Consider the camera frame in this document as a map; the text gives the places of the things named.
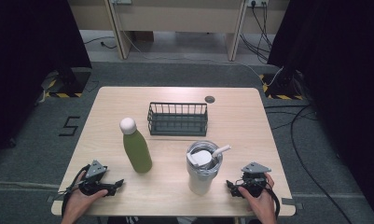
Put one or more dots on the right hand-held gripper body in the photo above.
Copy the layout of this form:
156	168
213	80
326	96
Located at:
253	180

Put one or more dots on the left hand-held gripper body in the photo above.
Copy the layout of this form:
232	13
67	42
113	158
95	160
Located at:
93	183

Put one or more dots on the person's left hand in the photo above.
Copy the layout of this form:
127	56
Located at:
82	202

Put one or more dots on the person's right hand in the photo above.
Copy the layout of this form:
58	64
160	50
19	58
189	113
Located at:
260	203

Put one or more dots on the white tumbler with straw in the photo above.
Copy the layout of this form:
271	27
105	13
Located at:
201	174

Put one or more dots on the green bottle with white cap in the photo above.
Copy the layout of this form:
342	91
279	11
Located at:
136	146

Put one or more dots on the grey tape strip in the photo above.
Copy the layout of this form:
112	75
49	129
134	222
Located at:
50	198
293	203

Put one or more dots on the round table grommet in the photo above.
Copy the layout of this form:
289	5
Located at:
210	99

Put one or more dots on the black stand base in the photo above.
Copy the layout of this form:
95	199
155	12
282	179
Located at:
72	82
284	88

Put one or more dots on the black curtain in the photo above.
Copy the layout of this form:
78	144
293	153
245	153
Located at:
340	77
26	62

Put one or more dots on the beige desk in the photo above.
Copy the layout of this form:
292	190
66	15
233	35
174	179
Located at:
178	18

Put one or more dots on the white power strip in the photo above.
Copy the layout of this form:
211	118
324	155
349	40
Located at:
258	2

